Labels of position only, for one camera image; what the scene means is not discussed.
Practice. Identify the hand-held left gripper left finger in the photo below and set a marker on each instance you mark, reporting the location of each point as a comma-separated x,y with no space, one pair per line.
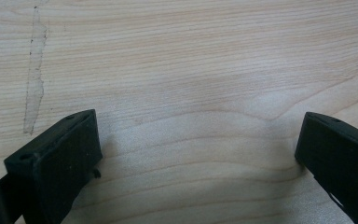
59,165

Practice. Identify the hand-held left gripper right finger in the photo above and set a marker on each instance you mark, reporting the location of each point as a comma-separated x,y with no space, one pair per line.
341,158

